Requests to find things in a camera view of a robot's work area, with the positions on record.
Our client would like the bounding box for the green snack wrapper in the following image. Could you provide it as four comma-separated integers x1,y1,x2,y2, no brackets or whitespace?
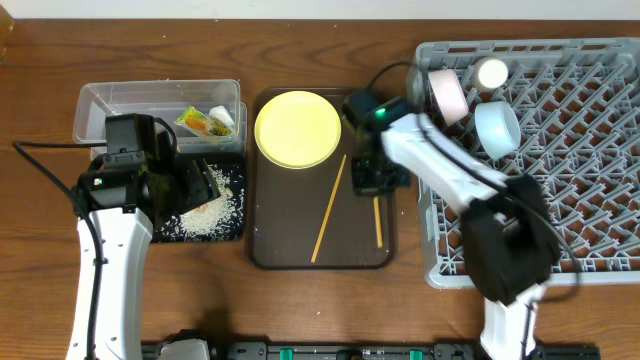
175,106,233,138

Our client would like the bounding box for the yellow plate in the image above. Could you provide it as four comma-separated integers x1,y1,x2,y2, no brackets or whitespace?
254,90,342,170

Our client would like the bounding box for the light blue bowl with rice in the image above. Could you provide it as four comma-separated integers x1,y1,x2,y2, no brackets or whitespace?
474,101,521,160

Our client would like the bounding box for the pale green cup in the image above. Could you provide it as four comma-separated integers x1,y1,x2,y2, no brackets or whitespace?
471,57,509,91

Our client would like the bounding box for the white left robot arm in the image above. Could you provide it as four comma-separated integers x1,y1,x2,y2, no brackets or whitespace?
66,154,220,359

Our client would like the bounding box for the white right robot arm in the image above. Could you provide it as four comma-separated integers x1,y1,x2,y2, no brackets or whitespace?
341,91,560,359

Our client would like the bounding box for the grey dishwasher rack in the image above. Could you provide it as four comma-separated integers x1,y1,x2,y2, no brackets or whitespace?
408,38,639,286

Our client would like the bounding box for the pile of white rice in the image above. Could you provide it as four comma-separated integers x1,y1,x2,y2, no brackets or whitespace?
164,163,246,241

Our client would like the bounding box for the black tray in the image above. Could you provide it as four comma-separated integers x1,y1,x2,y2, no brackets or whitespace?
149,151,247,244

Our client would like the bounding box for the clear plastic bin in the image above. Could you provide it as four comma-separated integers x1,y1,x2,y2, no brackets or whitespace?
72,79,247,156

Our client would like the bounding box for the brown serving tray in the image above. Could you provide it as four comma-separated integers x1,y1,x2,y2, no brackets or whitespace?
246,86,396,271

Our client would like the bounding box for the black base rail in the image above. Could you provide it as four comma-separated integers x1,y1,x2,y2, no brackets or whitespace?
142,333,601,360

